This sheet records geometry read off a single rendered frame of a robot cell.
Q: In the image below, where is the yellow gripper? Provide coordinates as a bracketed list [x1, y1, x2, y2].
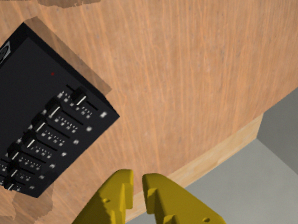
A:
[72, 169, 226, 224]

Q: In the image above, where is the black lighting desk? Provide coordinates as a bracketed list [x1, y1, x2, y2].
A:
[0, 22, 120, 198]

